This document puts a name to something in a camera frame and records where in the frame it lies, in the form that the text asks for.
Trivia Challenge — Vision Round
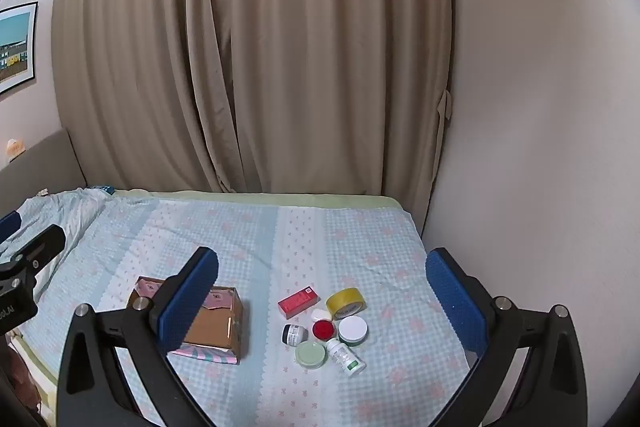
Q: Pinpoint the crumpled pale blue quilt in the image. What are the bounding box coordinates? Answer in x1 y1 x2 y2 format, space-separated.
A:
0 188 110 288

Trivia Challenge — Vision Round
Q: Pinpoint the cardboard box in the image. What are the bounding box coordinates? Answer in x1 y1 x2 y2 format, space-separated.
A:
126 276 246 365

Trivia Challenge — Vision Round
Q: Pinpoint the pale green lid jar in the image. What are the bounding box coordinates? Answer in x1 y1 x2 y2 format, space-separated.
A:
294 340 328 369

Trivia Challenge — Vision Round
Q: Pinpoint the white bottle green label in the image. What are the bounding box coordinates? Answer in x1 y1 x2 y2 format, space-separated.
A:
326 338 367 376

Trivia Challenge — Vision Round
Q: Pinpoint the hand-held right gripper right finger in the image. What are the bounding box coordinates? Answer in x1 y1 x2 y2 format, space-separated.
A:
425 248 588 427

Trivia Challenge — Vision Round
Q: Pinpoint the green mattress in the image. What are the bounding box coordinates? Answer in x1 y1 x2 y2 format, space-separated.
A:
111 189 403 211

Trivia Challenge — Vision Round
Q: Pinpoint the framed wall picture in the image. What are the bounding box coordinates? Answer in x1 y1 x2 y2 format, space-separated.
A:
0 2 39 95

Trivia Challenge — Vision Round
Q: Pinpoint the yellow tape roll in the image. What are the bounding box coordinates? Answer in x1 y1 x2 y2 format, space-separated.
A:
326 288 366 320

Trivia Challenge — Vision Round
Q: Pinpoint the beige curtain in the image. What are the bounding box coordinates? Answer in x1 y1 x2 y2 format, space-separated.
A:
51 0 457 228

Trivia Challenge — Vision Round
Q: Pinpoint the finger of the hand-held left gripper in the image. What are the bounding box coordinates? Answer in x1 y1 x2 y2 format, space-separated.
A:
0 225 67 277
0 209 22 245

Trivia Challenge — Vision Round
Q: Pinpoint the small red carton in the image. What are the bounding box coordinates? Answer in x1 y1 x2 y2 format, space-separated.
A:
277 287 321 315

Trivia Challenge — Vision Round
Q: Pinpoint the black jar white label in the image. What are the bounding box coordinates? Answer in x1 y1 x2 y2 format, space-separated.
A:
281 323 308 347

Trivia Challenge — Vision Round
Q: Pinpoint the white round jar lid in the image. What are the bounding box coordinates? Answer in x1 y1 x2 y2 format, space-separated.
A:
338 316 369 348

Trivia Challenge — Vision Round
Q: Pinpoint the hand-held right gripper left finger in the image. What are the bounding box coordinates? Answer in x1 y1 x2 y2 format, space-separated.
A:
56 247 219 427

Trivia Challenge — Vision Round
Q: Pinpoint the checked pale blue blanket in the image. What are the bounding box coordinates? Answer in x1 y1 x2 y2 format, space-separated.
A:
20 193 481 427

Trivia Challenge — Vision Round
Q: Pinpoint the grey headboard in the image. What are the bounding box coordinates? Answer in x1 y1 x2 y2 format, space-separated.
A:
0 128 87 208

